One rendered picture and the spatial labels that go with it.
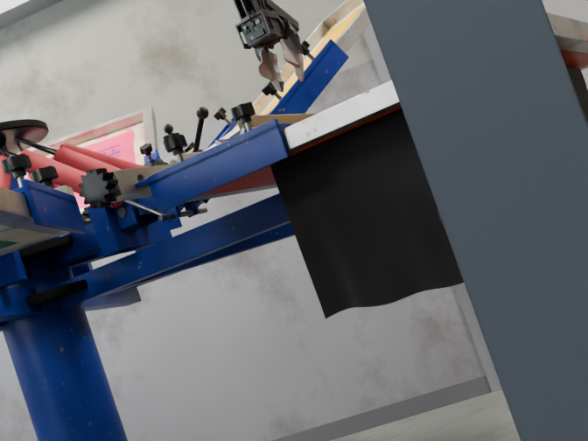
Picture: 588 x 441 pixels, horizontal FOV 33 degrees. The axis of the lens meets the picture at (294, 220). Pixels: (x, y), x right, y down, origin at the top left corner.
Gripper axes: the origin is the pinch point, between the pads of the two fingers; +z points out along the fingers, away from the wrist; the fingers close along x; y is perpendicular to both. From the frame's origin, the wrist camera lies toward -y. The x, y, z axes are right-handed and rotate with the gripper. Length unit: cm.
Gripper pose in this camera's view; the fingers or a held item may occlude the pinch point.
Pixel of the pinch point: (291, 80)
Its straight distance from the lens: 203.9
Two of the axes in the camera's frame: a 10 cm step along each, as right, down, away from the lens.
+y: -5.1, 1.3, -8.5
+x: 7.8, -3.5, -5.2
